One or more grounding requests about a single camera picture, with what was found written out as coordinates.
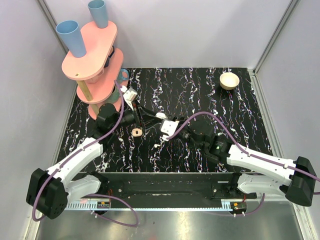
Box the white earbud charging case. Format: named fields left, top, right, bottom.
left=155, top=112, right=168, bottom=119

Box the beige earbud charging case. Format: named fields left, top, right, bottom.
left=131, top=128, right=143, bottom=138

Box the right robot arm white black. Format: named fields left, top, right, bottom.
left=160, top=119, right=319, bottom=207

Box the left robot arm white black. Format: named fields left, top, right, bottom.
left=26, top=101, right=167, bottom=222

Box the black marbled table mat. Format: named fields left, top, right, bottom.
left=55, top=66, right=279, bottom=174

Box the teal mug on shelf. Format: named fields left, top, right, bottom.
left=105, top=86, right=120, bottom=104

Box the blue mug on shelf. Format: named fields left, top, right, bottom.
left=116, top=68, right=129, bottom=84

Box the pink three tier shelf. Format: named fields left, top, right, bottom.
left=61, top=21, right=124, bottom=120

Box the beige wooden bowl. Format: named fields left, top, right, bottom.
left=219, top=72, right=240, bottom=91

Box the blue cup front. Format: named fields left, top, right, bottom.
left=55, top=20, right=87, bottom=58

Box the blue cup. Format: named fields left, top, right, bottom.
left=55, top=20, right=87, bottom=58
left=88, top=0, right=109, bottom=29

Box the blue cup rear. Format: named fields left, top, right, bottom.
left=88, top=0, right=109, bottom=29

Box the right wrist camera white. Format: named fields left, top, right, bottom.
left=160, top=119, right=179, bottom=141

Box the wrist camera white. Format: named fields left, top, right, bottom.
left=120, top=85, right=138, bottom=110
left=160, top=119, right=179, bottom=141

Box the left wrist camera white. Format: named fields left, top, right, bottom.
left=120, top=85, right=138, bottom=110

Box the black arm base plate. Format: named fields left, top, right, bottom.
left=67, top=172, right=257, bottom=212

